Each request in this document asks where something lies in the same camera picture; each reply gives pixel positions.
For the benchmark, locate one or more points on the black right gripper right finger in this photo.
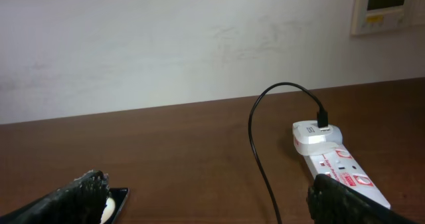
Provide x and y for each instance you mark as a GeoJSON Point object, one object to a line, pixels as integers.
{"type": "Point", "coordinates": [331, 202]}

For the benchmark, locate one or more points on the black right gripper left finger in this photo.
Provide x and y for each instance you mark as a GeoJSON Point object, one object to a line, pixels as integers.
{"type": "Point", "coordinates": [82, 201]}

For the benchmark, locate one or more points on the black samsung galaxy phone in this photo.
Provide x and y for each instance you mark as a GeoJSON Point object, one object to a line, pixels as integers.
{"type": "Point", "coordinates": [114, 204]}

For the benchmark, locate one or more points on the white usb charger adapter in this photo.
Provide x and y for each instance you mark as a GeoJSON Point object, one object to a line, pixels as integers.
{"type": "Point", "coordinates": [310, 140]}

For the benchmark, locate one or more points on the white power strip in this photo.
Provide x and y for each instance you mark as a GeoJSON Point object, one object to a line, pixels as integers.
{"type": "Point", "coordinates": [341, 166]}

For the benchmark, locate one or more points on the white wall control panel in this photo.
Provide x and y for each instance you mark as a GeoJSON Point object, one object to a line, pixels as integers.
{"type": "Point", "coordinates": [375, 16]}

